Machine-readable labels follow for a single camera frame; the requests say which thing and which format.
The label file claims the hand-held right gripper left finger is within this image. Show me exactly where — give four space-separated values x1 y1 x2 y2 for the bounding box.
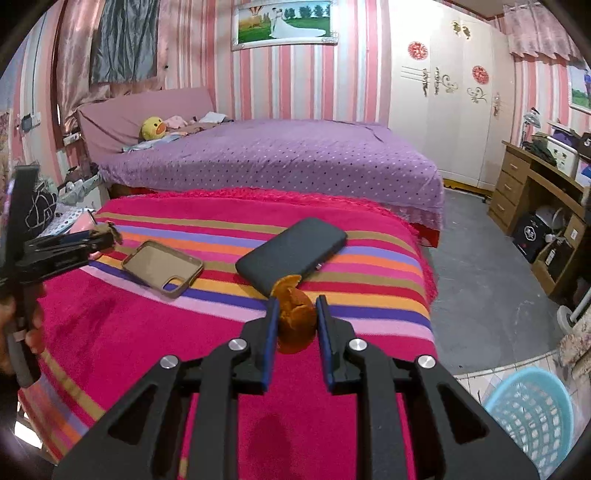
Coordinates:
52 298 280 480

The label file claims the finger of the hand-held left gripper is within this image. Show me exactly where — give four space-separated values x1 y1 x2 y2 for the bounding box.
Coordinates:
23 240 117 280
39 230 116 252

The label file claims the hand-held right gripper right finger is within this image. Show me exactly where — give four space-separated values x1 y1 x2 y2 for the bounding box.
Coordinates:
315 295 541 480

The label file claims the brown knitted pouch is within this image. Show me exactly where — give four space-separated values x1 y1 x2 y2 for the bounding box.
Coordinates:
90 222 123 252

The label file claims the light blue plastic basket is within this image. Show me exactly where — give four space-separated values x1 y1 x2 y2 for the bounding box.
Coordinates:
485 369 575 480

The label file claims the person's left hand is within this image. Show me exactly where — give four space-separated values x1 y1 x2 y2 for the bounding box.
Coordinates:
0 284 47 374

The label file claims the black white patterned cushion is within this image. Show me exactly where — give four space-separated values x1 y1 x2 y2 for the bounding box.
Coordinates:
25 182 58 229

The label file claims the white dotted cloth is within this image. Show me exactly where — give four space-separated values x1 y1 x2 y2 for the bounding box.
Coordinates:
46 208 95 237

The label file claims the black notebook case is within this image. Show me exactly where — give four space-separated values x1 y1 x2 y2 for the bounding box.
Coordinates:
235 218 348 296

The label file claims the brown phone case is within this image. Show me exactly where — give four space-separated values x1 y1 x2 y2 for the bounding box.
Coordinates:
121 240 205 300

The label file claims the pink striped blanket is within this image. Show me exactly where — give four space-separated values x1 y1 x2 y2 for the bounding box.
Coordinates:
18 189 437 480

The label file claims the light blue cloth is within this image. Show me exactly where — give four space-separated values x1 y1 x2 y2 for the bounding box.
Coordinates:
122 131 185 153

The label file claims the pink covered headboard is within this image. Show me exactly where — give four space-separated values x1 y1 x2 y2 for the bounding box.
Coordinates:
76 87 218 167

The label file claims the yellow duck plush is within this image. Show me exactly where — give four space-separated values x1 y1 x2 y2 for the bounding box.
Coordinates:
140 116 167 141

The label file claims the pink satin curtain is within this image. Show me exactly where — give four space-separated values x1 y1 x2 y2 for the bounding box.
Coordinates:
55 0 109 134

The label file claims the purple dotted bedspread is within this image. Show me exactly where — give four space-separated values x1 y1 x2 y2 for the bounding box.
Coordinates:
98 119 445 222

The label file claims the grey hanging cloth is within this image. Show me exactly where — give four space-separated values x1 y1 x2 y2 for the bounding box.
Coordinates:
89 0 161 85

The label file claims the black box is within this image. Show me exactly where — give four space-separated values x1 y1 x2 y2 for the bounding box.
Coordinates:
512 211 552 264

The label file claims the wooden desk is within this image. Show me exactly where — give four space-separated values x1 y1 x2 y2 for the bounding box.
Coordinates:
488 141 591 296

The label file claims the white wardrobe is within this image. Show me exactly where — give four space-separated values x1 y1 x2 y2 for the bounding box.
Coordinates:
388 0 515 190

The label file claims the white storage box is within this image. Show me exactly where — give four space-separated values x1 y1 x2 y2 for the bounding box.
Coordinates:
547 122 580 176

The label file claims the desk lamp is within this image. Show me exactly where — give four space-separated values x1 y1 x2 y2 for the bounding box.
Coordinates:
522 108 543 148

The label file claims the pink curtain valance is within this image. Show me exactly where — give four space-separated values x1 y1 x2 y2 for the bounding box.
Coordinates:
502 2 585 61

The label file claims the framed wall poster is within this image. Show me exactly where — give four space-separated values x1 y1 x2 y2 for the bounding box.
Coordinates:
231 0 339 49

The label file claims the small wall poster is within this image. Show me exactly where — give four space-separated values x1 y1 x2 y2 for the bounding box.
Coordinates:
569 65 591 112

